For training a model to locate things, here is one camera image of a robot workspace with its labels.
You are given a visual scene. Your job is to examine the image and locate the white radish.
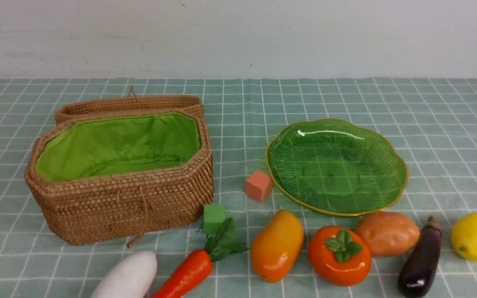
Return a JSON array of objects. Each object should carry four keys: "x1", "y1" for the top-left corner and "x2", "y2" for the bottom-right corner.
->
[{"x1": 91, "y1": 250, "x2": 157, "y2": 298}]

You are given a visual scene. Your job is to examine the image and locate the woven wicker basket lid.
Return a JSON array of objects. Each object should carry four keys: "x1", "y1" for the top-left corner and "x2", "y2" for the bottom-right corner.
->
[{"x1": 54, "y1": 85, "x2": 204, "y2": 125}]

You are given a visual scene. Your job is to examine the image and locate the orange yellow mango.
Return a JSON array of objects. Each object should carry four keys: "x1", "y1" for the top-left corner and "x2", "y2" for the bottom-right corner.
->
[{"x1": 250, "y1": 209, "x2": 305, "y2": 283}]

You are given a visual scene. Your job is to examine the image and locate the green foam cube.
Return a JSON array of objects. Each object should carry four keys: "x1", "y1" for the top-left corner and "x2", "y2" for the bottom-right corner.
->
[{"x1": 202, "y1": 204, "x2": 226, "y2": 235}]

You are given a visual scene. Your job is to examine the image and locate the orange foam cube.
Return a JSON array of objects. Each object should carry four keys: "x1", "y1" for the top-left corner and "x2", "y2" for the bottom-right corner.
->
[{"x1": 245, "y1": 170, "x2": 272, "y2": 202}]

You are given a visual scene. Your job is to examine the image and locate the orange persimmon green calyx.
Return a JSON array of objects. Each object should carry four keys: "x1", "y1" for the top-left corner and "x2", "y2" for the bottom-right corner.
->
[{"x1": 308, "y1": 225, "x2": 372, "y2": 287}]

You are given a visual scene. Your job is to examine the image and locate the orange carrot green leaves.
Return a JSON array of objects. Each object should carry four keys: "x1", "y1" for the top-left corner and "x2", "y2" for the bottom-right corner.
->
[{"x1": 151, "y1": 217, "x2": 248, "y2": 298}]

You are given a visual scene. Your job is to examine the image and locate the dark purple eggplant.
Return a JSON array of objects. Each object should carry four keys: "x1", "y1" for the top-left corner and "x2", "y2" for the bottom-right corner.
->
[{"x1": 397, "y1": 216, "x2": 442, "y2": 298}]

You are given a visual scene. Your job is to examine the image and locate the woven wicker basket green lining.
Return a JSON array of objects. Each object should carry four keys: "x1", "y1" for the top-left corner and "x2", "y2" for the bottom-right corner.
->
[{"x1": 24, "y1": 109, "x2": 215, "y2": 245}]

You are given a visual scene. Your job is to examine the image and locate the brown potato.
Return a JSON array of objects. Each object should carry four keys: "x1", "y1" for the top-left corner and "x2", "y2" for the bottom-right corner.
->
[{"x1": 354, "y1": 211, "x2": 420, "y2": 257}]

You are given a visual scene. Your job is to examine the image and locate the green glass leaf plate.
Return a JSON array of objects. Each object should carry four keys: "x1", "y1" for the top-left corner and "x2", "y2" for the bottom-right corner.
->
[{"x1": 265, "y1": 118, "x2": 410, "y2": 216}]

